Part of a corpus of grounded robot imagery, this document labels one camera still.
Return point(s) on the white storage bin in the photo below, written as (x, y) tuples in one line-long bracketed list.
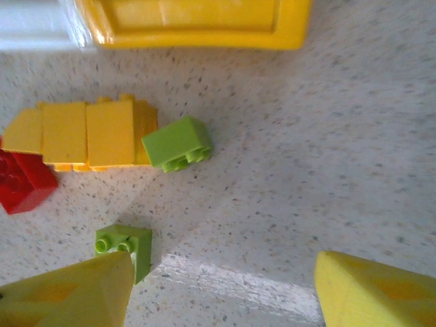
[(30, 24)]

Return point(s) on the red lego brick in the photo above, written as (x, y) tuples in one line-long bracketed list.
[(27, 184)]

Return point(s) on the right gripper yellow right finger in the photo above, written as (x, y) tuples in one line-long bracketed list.
[(374, 296)]

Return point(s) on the yellow lego brick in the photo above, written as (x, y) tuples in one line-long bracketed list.
[(146, 136), (109, 136), (22, 133), (64, 134)]

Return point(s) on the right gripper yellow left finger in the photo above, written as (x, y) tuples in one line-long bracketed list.
[(61, 296)]

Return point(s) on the yellow storage bin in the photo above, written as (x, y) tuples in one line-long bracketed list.
[(190, 20)]

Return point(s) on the green lego brick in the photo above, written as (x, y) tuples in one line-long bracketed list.
[(138, 243), (175, 141)]

